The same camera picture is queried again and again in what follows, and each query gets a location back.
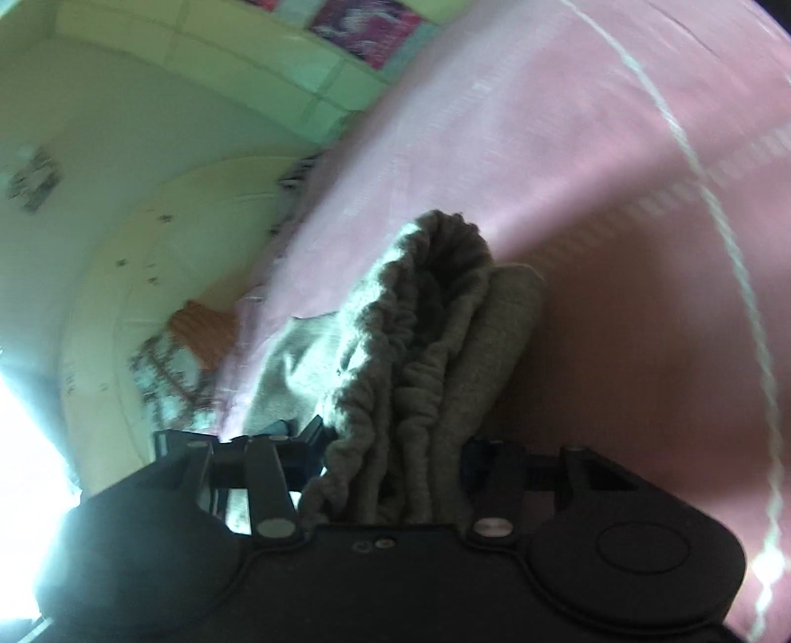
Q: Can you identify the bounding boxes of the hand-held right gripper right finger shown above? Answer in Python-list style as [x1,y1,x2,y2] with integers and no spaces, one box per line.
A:
[460,436,640,540]

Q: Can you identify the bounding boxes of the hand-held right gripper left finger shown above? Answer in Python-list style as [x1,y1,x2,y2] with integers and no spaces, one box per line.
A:
[153,417,328,540]

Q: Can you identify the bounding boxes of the branch patterned cloth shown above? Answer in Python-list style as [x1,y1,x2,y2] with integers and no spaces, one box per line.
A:
[127,334,220,437]

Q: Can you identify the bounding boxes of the pink bedsheet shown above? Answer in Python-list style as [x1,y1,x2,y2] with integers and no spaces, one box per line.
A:
[213,0,791,643]

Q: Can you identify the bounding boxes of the wall poster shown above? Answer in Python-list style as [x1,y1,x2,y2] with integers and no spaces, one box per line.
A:
[308,0,429,70]

